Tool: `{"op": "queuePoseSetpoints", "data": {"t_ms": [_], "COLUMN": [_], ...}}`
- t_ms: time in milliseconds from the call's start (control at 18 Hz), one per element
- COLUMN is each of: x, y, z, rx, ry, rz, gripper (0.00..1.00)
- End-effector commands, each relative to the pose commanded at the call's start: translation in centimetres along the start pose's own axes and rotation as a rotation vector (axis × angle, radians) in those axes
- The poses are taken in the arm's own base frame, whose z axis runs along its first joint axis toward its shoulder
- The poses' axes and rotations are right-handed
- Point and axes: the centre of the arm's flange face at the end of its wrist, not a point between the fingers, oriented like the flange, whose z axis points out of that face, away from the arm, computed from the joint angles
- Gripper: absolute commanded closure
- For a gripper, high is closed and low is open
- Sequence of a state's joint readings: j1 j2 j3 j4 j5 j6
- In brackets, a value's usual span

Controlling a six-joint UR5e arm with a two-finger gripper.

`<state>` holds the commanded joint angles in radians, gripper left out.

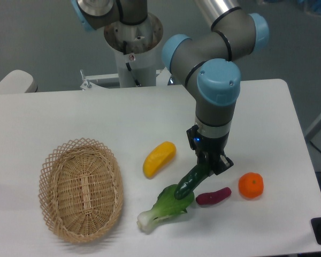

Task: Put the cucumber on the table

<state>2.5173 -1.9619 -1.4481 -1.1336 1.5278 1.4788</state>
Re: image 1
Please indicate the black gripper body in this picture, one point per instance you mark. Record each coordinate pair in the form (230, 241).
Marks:
(210, 145)

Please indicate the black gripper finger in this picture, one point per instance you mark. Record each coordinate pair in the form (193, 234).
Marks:
(203, 163)
(219, 163)

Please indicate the dark green cucumber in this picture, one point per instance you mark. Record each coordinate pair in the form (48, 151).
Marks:
(191, 181)

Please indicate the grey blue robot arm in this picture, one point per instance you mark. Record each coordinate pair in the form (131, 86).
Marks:
(206, 67)

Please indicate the orange tangerine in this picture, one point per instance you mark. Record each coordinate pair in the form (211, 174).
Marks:
(251, 185)

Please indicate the purple sweet potato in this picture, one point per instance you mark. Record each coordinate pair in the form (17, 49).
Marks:
(212, 198)

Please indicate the yellow mango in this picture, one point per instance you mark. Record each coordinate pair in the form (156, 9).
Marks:
(159, 157)

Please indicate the green bok choy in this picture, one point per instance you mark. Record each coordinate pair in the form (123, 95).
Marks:
(166, 206)

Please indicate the woven wicker basket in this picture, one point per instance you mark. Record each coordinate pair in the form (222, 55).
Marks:
(81, 191)

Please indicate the white chair armrest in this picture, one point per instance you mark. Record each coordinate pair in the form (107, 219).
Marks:
(18, 82)

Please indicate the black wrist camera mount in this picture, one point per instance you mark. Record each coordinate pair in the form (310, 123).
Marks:
(191, 135)

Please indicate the white pedestal base frame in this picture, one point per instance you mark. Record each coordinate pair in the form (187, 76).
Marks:
(89, 82)

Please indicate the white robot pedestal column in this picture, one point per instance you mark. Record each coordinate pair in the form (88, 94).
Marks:
(134, 49)

